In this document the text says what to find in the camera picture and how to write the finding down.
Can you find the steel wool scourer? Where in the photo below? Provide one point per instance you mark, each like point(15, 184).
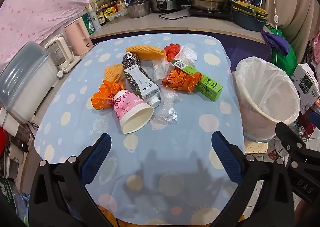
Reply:
point(130, 61)

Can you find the green cardboard box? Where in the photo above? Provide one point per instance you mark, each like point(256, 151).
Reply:
point(208, 88)

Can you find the clear plastic wrap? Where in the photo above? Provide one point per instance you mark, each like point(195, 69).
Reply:
point(166, 109)

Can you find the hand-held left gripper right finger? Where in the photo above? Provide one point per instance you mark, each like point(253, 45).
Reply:
point(226, 156)

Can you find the orange plastic bag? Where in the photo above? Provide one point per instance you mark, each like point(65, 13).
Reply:
point(182, 80)
point(103, 94)

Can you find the dark sauce bottle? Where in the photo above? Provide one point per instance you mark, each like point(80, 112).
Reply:
point(112, 1)

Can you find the small steel lidded pot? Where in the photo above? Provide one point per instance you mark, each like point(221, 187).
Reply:
point(137, 7)

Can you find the white milk gift box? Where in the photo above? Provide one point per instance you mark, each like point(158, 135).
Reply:
point(305, 86)

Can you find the yellow plastic strainer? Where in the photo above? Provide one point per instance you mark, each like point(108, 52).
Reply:
point(260, 11)

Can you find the blue dotted tablecloth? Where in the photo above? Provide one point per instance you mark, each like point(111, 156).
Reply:
point(75, 116)

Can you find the green plastic bag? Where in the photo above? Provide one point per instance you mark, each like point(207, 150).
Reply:
point(287, 61)

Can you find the clear plastic jug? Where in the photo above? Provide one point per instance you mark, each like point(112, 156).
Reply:
point(300, 130)

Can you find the pink floral garment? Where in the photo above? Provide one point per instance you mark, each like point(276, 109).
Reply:
point(315, 46)

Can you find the pink paper cup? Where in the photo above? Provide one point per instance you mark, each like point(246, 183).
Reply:
point(130, 106)

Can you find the red plastic bag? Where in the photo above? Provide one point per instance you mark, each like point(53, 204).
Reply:
point(172, 50)

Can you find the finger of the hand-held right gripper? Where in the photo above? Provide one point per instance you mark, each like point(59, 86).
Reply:
point(287, 136)
point(315, 119)

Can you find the white power plug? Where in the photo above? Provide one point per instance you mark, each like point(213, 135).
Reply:
point(60, 74)

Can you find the yellow seasoning packet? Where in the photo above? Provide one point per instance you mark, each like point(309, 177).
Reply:
point(110, 13)

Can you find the short orange foam net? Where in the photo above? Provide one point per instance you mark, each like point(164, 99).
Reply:
point(113, 73)

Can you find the white trash bin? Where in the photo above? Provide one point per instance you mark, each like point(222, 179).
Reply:
point(252, 126)

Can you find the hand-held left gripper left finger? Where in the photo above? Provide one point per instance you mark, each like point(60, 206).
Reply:
point(96, 159)

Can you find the white storage box grey lid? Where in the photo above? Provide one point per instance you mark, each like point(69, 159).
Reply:
point(30, 86)

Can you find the white electric kettle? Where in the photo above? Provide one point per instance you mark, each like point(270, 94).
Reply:
point(60, 54)

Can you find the pink electric kettle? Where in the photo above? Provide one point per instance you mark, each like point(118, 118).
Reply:
point(77, 39)

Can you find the white labelled bottle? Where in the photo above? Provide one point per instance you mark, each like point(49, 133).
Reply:
point(98, 18)

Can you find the long orange foam net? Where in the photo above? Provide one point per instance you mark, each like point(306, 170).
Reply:
point(146, 53)

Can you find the pink dotted curtain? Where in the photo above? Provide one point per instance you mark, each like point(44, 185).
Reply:
point(37, 4)

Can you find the purple cloth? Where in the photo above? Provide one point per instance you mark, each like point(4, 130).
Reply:
point(275, 40)

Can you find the white toothpaste tube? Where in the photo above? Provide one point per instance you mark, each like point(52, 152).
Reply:
point(142, 84)

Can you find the yellow soap bottle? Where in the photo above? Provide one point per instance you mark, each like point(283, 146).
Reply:
point(120, 3)

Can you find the white tissue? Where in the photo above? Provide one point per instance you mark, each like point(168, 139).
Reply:
point(161, 70)

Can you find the wooden board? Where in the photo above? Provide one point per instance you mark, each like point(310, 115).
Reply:
point(255, 146)

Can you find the white green canister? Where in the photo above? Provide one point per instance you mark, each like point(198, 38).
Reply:
point(88, 24)

